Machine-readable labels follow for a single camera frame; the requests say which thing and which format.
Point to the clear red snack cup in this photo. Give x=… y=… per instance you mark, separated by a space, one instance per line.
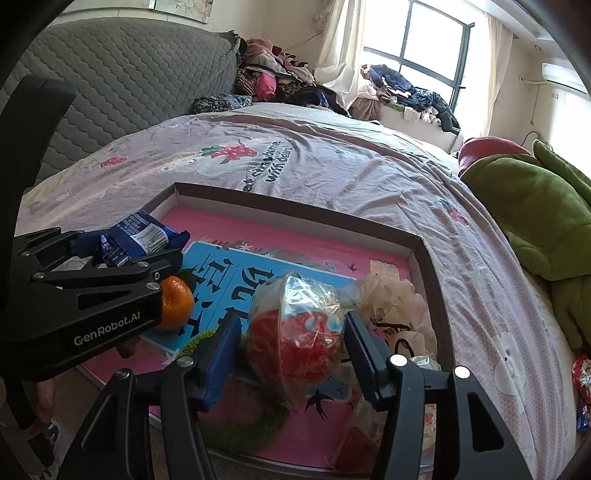
x=295 y=337

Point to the pink printed bed sheet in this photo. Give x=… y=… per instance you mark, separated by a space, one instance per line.
x=323 y=161

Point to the shallow cardboard box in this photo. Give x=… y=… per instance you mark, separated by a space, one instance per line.
x=429 y=295

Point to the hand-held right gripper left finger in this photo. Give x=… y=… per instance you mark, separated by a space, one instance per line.
x=226 y=353

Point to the person's left hand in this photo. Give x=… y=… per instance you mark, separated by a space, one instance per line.
x=45 y=404

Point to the shiny red snack packets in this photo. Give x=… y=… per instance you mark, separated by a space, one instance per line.
x=582 y=383

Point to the white curtain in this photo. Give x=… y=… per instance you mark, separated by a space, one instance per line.
x=496 y=69
x=337 y=41

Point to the tangerine with leaves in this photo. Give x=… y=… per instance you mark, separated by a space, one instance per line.
x=178 y=302

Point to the grey quilted headboard cover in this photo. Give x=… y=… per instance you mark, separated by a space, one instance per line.
x=129 y=83

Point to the floral wall picture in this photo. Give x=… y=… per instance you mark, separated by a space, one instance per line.
x=180 y=9

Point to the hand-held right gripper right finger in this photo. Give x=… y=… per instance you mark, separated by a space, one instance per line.
x=364 y=355

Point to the dark patterned cloth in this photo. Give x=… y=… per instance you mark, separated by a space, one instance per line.
x=221 y=104

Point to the white air conditioner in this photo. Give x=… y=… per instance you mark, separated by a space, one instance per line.
x=565 y=76

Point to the blue cookie packet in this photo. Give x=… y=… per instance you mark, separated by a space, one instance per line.
x=138 y=233

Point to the cracker packet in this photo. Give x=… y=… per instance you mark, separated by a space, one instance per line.
x=418 y=362

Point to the pink picture book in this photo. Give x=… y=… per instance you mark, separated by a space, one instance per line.
x=221 y=230

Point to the pink pillow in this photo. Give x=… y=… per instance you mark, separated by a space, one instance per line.
x=489 y=150

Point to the green fleece blanket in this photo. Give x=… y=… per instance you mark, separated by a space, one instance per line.
x=540 y=217

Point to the window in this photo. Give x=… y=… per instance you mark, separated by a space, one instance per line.
x=429 y=50

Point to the beige cloth bundle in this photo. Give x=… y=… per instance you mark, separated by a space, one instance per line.
x=364 y=108

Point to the pile of mixed clothes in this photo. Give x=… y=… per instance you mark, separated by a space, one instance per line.
x=277 y=74

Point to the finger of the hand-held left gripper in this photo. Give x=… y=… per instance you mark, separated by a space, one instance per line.
x=115 y=272
x=46 y=242

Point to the pile of blue clothes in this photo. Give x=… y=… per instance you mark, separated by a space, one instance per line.
x=415 y=99

